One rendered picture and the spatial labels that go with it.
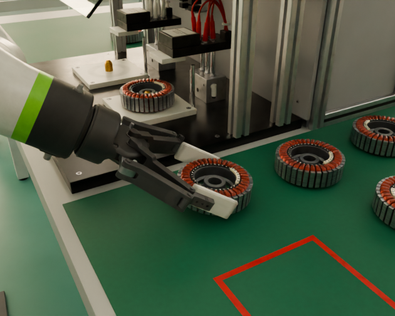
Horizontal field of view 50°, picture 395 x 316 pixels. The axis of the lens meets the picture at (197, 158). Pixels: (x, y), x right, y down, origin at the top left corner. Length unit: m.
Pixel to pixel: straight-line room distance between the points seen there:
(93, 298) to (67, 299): 1.04
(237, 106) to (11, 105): 0.39
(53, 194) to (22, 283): 0.99
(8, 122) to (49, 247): 1.27
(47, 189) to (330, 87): 0.56
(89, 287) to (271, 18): 0.63
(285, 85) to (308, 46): 0.09
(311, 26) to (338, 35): 0.06
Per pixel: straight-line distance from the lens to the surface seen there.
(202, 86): 0.93
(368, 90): 0.99
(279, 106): 0.82
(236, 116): 0.76
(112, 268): 0.55
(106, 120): 0.55
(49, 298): 1.59
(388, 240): 0.63
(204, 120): 0.85
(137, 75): 1.07
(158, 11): 1.14
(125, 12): 1.09
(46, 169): 0.77
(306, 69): 0.85
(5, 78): 0.53
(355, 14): 0.88
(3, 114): 0.53
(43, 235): 1.84
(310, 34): 0.83
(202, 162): 0.65
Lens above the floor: 1.13
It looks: 30 degrees down
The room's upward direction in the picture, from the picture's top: straight up
